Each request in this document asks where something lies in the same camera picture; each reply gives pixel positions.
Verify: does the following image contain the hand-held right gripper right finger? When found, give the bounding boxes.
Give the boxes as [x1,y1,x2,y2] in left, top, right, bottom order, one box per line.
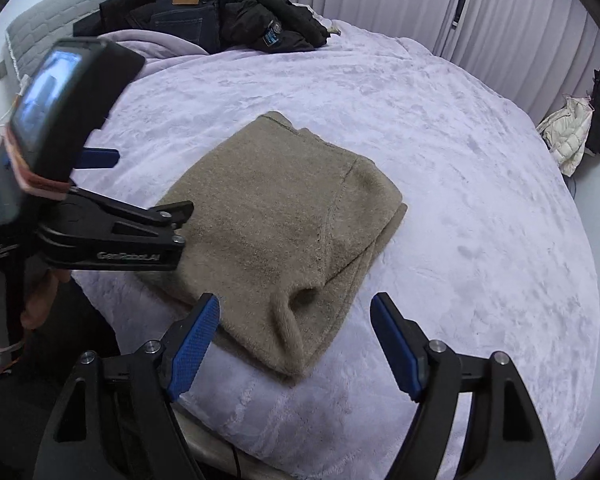
[370,292,556,480]

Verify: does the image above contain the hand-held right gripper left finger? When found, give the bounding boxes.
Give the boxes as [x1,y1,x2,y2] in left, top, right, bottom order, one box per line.
[32,292,221,480]

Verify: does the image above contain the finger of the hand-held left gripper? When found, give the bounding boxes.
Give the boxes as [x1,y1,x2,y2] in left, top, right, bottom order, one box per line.
[72,146,120,171]
[55,186,195,233]

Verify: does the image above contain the brown knit sweater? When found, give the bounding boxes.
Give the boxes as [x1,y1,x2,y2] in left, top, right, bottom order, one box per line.
[135,111,408,378]

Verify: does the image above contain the person's left hand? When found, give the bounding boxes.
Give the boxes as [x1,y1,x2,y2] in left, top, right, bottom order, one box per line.
[21,266,73,332]

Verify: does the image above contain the grey padded headboard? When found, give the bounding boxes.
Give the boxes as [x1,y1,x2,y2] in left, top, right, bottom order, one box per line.
[5,0,268,86]

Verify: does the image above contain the smooth lavender duvet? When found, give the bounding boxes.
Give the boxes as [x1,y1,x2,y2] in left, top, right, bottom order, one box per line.
[97,29,208,61]

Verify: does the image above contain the lavender fleece blanket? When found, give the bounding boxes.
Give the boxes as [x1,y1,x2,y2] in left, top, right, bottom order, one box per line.
[65,20,600,480]

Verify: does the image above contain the dark blue jeans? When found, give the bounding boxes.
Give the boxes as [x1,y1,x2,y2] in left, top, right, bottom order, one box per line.
[150,0,221,53]

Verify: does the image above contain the white puffer jacket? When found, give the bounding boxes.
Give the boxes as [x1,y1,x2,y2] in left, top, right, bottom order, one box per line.
[536,95,595,177]

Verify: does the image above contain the white pleated curtain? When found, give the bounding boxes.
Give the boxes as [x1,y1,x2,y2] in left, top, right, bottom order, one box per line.
[280,0,468,61]
[472,0,600,126]

